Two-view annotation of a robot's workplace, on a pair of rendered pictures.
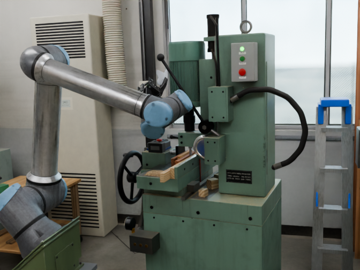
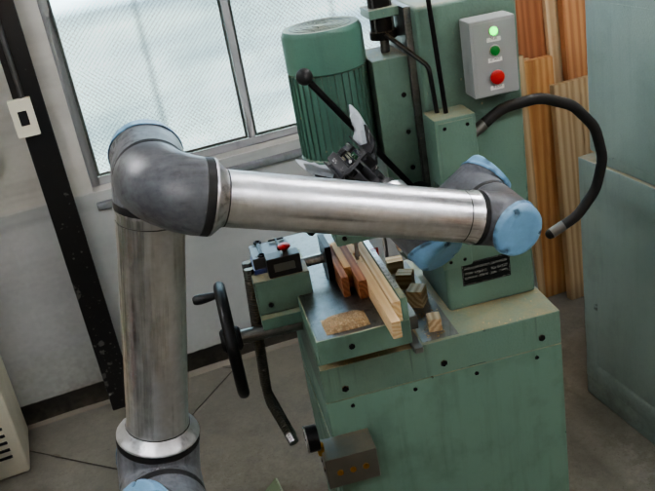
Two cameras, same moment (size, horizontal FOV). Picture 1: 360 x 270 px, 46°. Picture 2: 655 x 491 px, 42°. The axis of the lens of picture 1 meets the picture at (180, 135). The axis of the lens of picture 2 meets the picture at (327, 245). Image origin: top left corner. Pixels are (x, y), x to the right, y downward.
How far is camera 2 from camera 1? 1.20 m
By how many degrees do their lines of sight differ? 34
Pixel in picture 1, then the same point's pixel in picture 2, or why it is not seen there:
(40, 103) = (159, 275)
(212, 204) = (470, 339)
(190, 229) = (431, 397)
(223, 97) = (468, 135)
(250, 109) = (498, 140)
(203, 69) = (385, 81)
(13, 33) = not seen: outside the picture
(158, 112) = (527, 224)
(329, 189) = not seen: hidden behind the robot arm
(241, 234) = (526, 369)
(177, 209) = (400, 372)
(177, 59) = (328, 71)
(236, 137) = not seen: hidden behind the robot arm
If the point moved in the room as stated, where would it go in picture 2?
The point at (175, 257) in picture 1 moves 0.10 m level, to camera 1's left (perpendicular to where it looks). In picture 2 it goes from (405, 458) to (372, 478)
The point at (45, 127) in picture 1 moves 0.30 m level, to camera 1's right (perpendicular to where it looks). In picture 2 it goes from (173, 327) to (318, 260)
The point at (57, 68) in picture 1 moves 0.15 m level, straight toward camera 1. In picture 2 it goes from (269, 192) to (352, 205)
